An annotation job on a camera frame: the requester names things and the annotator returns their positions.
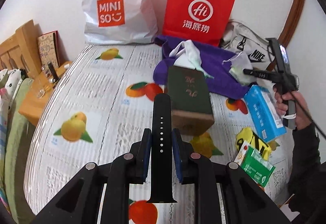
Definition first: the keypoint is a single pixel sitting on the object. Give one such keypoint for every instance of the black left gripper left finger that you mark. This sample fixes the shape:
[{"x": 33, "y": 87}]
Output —
[{"x": 100, "y": 193}]

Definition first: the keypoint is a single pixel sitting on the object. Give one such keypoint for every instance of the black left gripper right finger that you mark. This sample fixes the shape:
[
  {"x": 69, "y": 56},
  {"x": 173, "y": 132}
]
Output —
[{"x": 223, "y": 193}]

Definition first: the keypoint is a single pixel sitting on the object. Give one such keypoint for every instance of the right forearm dark sleeve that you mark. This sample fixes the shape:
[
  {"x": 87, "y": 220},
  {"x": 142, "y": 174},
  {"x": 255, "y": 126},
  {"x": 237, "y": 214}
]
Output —
[{"x": 307, "y": 179}]

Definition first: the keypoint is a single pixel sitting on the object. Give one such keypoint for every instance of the right hand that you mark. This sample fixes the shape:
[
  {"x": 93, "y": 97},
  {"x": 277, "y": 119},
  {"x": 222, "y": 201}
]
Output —
[{"x": 292, "y": 102}]

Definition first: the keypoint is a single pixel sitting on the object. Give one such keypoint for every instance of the blue tissue pack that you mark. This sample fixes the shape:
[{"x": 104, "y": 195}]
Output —
[{"x": 266, "y": 120}]

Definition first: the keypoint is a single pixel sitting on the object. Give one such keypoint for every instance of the green snack packet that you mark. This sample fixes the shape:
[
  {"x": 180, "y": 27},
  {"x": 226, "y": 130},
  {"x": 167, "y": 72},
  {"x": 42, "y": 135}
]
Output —
[{"x": 250, "y": 160}]

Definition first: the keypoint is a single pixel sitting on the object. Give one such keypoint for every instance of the yellow black pouch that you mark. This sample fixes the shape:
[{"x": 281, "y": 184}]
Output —
[{"x": 247, "y": 135}]

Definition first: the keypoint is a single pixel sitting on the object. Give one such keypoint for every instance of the grey Nike bag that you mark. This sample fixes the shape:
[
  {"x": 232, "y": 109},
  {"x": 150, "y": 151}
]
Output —
[{"x": 238, "y": 37}]

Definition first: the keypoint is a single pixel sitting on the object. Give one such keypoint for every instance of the colourful striped bedding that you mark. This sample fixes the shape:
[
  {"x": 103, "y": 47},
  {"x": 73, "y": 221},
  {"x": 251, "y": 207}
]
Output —
[{"x": 14, "y": 151}]

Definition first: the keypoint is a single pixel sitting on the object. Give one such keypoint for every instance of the fruit print tablecloth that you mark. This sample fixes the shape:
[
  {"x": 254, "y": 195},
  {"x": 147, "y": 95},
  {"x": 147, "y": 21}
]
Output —
[{"x": 97, "y": 89}]

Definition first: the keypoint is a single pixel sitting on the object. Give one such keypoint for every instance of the green gold tin box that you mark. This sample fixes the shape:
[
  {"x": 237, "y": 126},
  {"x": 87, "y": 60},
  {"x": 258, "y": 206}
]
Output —
[{"x": 191, "y": 108}]

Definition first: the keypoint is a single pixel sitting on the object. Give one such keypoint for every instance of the purple towel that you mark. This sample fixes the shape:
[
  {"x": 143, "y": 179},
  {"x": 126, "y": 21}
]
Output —
[{"x": 213, "y": 62}]

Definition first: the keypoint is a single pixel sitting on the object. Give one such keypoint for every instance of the red paper bag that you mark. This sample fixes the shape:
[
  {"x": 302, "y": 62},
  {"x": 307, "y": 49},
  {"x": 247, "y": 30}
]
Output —
[{"x": 203, "y": 21}]

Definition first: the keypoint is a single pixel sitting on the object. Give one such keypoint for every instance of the wooden nightstand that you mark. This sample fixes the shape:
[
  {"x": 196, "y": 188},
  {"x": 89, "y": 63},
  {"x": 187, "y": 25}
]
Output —
[{"x": 36, "y": 99}]

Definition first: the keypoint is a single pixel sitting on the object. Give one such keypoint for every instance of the white spotted plush toy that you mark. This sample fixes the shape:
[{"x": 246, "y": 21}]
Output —
[{"x": 10, "y": 83}]

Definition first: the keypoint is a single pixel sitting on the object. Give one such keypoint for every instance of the brown patterned book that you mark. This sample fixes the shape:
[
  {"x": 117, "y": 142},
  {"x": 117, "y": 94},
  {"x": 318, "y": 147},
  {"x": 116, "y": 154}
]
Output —
[{"x": 48, "y": 49}]

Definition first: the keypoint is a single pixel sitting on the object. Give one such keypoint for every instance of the white Miniso plastic bag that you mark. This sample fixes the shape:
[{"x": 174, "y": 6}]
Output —
[{"x": 119, "y": 21}]

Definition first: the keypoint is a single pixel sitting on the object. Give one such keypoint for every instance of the brown wooden door frame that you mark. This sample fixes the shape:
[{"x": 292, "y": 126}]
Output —
[{"x": 291, "y": 22}]

